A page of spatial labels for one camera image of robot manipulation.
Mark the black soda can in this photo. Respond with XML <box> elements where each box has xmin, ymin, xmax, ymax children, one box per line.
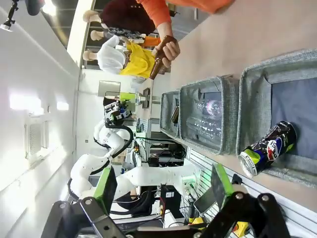
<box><xmin>238</xmin><ymin>120</ymin><xmax>297</xmax><ymax>178</ymax></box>

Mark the grey smartphone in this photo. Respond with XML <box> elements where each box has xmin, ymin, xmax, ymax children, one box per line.
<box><xmin>193</xmin><ymin>184</ymin><xmax>219</xmax><ymax>214</ymax></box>

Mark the grey basket labelled Bottle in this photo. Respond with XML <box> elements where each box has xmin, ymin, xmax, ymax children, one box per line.
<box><xmin>159</xmin><ymin>88</ymin><xmax>182</xmax><ymax>139</ymax></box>

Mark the ceiling air conditioner unit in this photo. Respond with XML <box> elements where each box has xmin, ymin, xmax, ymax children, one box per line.
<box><xmin>24</xmin><ymin>113</ymin><xmax>52</xmax><ymax>163</ymax></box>

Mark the yellow emergency stop box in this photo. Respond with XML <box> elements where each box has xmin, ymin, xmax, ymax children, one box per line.
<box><xmin>232</xmin><ymin>221</ymin><xmax>249</xmax><ymax>236</ymax></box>

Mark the mannequin in white shirt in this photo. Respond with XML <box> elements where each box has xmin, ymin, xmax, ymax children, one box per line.
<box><xmin>83</xmin><ymin>35</ymin><xmax>127</xmax><ymax>75</ymax></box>

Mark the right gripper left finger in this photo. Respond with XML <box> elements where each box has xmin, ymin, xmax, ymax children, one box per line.
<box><xmin>39</xmin><ymin>165</ymin><xmax>140</xmax><ymax>238</ymax></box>

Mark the person's hand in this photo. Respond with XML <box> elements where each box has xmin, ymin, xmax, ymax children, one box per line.
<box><xmin>154</xmin><ymin>41</ymin><xmax>181</xmax><ymax>69</ymax></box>

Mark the grey basket labelled Can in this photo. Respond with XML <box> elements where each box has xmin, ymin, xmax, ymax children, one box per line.
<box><xmin>236</xmin><ymin>48</ymin><xmax>317</xmax><ymax>188</ymax></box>

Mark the orange hoodie torso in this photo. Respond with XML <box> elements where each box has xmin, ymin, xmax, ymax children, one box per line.
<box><xmin>136</xmin><ymin>0</ymin><xmax>236</xmax><ymax>33</ymax></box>

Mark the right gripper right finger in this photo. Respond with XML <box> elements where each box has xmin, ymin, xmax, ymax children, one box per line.
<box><xmin>198</xmin><ymin>163</ymin><xmax>291</xmax><ymax>238</ymax></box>

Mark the mannequin in maroon garment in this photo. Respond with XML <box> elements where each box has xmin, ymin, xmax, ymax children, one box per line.
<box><xmin>83</xmin><ymin>4</ymin><xmax>157</xmax><ymax>36</ymax></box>

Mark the black electronics box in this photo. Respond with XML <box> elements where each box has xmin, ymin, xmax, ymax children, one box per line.
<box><xmin>160</xmin><ymin>184</ymin><xmax>182</xmax><ymax>200</ymax></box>

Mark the grey basket labelled Plastic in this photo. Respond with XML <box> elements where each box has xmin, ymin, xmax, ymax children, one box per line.
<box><xmin>178</xmin><ymin>75</ymin><xmax>240</xmax><ymax>155</ymax></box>

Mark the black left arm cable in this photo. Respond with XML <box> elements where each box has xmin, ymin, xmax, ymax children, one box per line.
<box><xmin>106</xmin><ymin>124</ymin><xmax>136</xmax><ymax>159</ymax></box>

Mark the mannequin in yellow garment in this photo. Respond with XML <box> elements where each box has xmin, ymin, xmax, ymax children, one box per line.
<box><xmin>90</xmin><ymin>31</ymin><xmax>161</xmax><ymax>78</ymax></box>

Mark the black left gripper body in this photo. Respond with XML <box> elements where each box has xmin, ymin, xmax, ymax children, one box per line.
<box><xmin>103</xmin><ymin>96</ymin><xmax>132</xmax><ymax>128</ymax></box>

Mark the person's right forearm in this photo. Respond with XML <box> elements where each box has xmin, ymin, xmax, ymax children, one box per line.
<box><xmin>157</xmin><ymin>21</ymin><xmax>174</xmax><ymax>43</ymax></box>

